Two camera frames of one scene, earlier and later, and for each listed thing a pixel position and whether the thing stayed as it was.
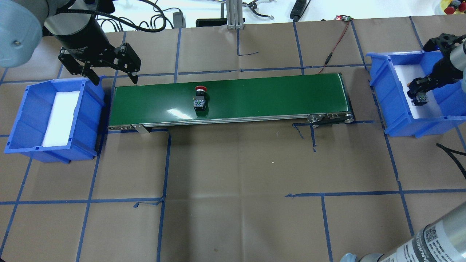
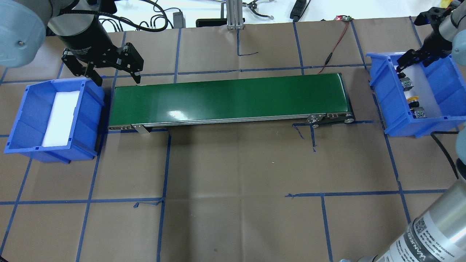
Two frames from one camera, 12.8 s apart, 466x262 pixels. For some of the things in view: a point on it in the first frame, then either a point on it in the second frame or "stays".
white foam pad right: [406, 73] stays
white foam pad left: [60, 119] stays
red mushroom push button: [199, 100] to [406, 81]
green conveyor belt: [138, 102] stays
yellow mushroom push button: [422, 97] to [417, 112]
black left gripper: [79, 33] stays
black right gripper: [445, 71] to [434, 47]
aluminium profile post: [234, 13] stays
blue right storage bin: [393, 104] stays
